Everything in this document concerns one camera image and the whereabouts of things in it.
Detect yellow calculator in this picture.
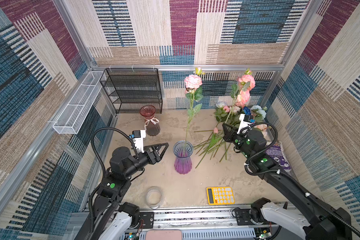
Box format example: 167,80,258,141
206,187,236,206

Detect purple packet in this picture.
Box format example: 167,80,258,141
266,141,292,173

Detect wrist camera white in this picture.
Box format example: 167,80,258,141
237,114,255,135
131,130,146,153

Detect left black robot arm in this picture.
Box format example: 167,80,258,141
75,127,169,240

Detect white mesh wall basket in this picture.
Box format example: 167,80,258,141
53,71,103,135

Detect dark red glass vase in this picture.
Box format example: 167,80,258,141
140,105,161,136

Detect purple blue glass vase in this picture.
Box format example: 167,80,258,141
173,141,194,175

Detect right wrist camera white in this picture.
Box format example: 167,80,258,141
237,114,255,135

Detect clear tape roll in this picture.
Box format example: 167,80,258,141
146,187,164,210

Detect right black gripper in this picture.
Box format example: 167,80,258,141
221,123,253,160

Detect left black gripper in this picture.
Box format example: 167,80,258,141
122,143,167,181

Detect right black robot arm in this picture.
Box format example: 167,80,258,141
222,122,360,240

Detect pink rose stem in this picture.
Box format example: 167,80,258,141
225,69,256,123
184,68,204,142

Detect pile of artificial flowers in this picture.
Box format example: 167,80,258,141
195,102,269,159

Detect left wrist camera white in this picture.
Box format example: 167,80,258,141
131,130,146,153

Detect black wire shelf rack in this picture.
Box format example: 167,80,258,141
100,68,163,114

